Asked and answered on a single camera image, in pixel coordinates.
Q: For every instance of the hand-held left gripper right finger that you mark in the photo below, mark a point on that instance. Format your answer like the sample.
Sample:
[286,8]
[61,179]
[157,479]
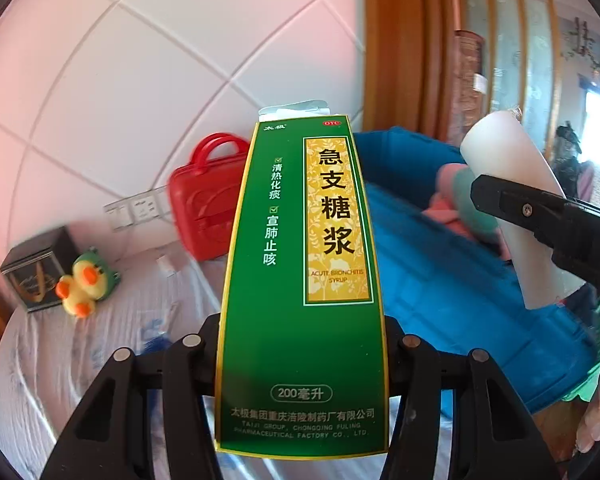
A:
[394,345]

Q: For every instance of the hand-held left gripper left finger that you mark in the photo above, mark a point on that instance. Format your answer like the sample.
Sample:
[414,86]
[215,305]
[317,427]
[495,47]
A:
[207,340]

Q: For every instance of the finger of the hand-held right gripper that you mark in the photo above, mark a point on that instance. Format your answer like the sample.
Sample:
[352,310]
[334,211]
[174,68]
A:
[520,205]

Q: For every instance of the blue plastic crate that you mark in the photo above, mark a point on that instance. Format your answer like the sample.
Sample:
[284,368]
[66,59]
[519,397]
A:
[430,285]

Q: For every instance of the green medicine box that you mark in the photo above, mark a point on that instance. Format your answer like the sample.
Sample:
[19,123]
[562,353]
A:
[300,360]

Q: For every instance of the pink pig plush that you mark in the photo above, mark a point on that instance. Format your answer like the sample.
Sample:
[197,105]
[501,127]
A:
[475,205]

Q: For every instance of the blue feather toy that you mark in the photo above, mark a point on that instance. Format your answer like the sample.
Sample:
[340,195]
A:
[156,346]

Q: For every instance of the green cloth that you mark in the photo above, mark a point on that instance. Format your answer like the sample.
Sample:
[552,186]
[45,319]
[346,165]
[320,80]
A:
[587,350]

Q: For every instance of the red small suitcase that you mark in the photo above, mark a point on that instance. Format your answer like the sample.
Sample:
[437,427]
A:
[205,210]

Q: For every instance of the yellow duck plush green hat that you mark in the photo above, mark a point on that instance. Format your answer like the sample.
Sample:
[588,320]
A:
[87,280]

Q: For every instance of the patterned rolled carpet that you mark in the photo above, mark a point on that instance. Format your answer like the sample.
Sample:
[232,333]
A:
[470,80]

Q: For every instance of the blue floral tablecloth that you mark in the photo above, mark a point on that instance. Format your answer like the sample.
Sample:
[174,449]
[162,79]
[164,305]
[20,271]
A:
[45,360]

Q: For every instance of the black gift box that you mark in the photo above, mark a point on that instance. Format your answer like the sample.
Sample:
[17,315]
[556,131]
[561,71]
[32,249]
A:
[35,270]

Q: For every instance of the white wall socket panel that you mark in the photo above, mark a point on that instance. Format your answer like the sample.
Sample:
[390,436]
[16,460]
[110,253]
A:
[135,210]

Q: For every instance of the wooden door frame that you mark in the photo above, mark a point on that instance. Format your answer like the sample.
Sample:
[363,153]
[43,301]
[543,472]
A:
[405,50]

